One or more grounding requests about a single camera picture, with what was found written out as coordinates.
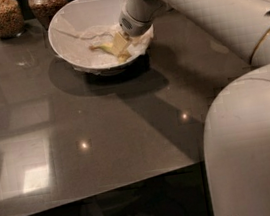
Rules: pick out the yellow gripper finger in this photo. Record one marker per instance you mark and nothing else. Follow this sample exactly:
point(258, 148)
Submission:
point(124, 55)
point(120, 42)

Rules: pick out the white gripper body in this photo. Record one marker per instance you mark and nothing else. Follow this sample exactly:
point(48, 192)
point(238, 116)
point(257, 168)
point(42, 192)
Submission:
point(132, 26)

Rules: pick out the yellow banana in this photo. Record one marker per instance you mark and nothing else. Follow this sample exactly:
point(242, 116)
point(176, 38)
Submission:
point(105, 47)

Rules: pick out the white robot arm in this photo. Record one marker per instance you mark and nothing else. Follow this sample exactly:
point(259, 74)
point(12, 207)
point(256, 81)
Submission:
point(237, 127)

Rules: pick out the large white bowl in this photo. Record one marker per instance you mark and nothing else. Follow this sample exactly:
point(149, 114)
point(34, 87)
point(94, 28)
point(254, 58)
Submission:
point(79, 6)

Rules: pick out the white paper napkin liner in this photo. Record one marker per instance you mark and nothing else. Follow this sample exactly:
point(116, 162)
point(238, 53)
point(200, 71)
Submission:
point(71, 35)

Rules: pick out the glass jar of granola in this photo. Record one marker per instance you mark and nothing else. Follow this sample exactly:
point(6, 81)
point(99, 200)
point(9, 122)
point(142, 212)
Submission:
point(44, 10)

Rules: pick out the glass jar of cereal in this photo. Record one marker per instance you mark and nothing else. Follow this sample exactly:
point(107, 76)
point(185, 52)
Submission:
point(11, 19)

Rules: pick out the dark stool under table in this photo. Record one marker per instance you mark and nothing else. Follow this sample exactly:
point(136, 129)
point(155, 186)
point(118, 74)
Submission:
point(153, 198)

